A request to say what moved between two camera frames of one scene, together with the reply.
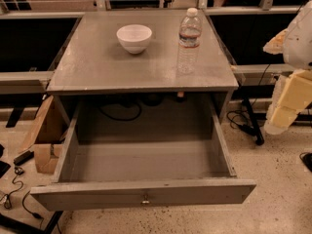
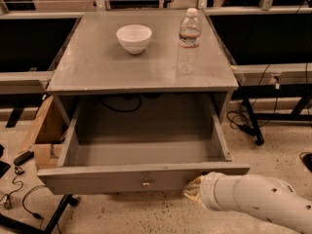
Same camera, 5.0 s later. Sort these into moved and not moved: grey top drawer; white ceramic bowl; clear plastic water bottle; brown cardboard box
Moved: grey top drawer
Not moved: white ceramic bowl; clear plastic water bottle; brown cardboard box
